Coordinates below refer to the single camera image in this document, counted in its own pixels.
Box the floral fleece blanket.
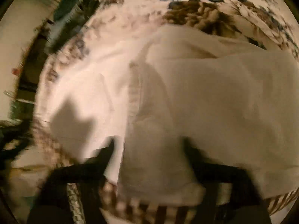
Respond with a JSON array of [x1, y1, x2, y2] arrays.
[[33, 0, 298, 223]]

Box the white pants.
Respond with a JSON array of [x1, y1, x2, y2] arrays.
[[36, 24, 299, 207]]

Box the dark green folded clothes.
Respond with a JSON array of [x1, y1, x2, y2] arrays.
[[45, 0, 110, 55]]

